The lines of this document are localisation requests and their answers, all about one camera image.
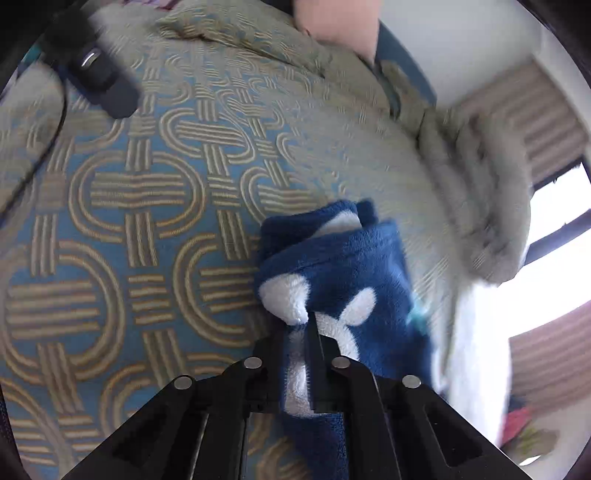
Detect patterned bed cover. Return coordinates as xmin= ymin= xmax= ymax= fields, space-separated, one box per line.
xmin=0 ymin=0 xmax=509 ymax=480

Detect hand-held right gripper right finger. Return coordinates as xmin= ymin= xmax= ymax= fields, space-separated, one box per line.
xmin=308 ymin=318 xmax=533 ymax=480

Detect pink hanging garment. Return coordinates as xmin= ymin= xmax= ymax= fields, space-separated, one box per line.
xmin=502 ymin=405 xmax=560 ymax=463

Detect black cable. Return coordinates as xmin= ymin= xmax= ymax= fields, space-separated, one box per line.
xmin=0 ymin=76 xmax=69 ymax=220

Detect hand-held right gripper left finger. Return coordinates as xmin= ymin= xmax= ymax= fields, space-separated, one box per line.
xmin=60 ymin=330 xmax=286 ymax=480

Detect dark blue headboard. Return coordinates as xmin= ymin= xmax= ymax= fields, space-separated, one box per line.
xmin=373 ymin=22 xmax=437 ymax=108

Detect window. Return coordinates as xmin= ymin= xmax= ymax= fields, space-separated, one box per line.
xmin=524 ymin=159 xmax=591 ymax=335

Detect striped curtain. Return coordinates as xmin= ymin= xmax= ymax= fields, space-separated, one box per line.
xmin=507 ymin=302 xmax=591 ymax=418
xmin=455 ymin=54 xmax=588 ymax=191

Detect pink pillow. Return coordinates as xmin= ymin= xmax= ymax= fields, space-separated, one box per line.
xmin=294 ymin=0 xmax=380 ymax=65

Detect blue fleece pants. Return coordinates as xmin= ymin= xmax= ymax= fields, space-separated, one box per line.
xmin=255 ymin=198 xmax=435 ymax=480

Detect folded grey-green quilt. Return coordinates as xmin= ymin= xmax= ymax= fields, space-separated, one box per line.
xmin=154 ymin=0 xmax=532 ymax=283

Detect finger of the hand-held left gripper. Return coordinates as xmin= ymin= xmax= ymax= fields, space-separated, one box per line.
xmin=59 ymin=42 xmax=140 ymax=119

